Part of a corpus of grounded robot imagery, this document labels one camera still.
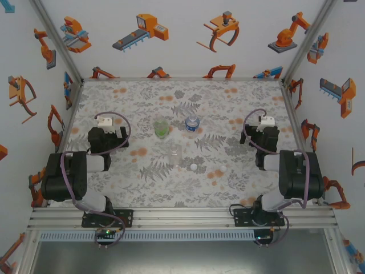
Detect aluminium frame leg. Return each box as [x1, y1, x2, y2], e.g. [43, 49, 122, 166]
[324, 229, 354, 274]
[15, 229, 40, 274]

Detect green label plastic bottle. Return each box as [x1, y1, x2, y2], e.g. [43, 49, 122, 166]
[153, 115, 171, 140]

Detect aluminium table side rail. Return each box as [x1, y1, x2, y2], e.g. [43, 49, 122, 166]
[42, 79, 86, 208]
[279, 79, 326, 206]

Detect clear unlabelled plastic bottle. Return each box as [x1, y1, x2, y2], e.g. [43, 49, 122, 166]
[167, 144, 183, 168]

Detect aluminium table end rail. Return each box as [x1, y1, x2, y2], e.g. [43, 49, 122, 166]
[82, 76, 285, 83]

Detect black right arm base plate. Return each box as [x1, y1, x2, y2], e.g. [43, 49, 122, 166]
[233, 207, 286, 228]

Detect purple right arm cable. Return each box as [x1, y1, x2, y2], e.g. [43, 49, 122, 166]
[242, 108, 311, 248]

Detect aluminium frame post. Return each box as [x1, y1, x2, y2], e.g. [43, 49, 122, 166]
[281, 0, 340, 86]
[28, 0, 86, 85]

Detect grey floral tablecloth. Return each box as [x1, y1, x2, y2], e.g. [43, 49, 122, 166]
[47, 79, 317, 208]

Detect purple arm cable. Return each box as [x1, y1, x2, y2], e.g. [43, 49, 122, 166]
[242, 108, 311, 248]
[60, 111, 132, 249]

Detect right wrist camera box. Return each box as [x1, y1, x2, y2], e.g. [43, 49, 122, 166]
[255, 116, 276, 132]

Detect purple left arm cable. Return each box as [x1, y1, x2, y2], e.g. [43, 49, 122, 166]
[60, 111, 132, 249]

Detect blue label plastic bottle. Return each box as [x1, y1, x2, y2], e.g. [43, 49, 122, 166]
[184, 114, 200, 134]

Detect aluminium frame mounting rail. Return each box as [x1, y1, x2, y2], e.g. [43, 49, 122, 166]
[27, 207, 339, 231]

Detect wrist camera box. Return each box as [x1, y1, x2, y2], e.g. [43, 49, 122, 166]
[96, 116, 118, 135]
[255, 116, 276, 132]

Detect white slotted cable duct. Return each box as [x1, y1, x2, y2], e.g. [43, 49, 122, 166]
[38, 230, 256, 242]

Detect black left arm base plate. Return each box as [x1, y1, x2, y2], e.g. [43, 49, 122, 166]
[82, 209, 134, 228]

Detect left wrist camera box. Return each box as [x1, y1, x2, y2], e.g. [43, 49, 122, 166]
[96, 116, 118, 135]

